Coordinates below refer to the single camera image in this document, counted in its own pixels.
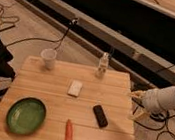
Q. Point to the white plastic cup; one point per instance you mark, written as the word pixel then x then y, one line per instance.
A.
pixel 48 56

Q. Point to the green ceramic bowl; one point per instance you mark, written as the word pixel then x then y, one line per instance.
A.
pixel 25 116

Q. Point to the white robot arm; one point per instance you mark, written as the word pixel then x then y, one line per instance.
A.
pixel 154 101

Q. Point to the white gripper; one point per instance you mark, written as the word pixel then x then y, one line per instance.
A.
pixel 154 101

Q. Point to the black remote phone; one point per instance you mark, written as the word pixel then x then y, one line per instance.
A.
pixel 100 116

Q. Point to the clear plastic bottle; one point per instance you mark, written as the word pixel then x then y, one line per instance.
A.
pixel 103 65

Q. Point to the light wooden table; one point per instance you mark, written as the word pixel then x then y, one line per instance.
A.
pixel 51 87

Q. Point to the white rectangular block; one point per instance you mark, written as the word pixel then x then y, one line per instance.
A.
pixel 75 88

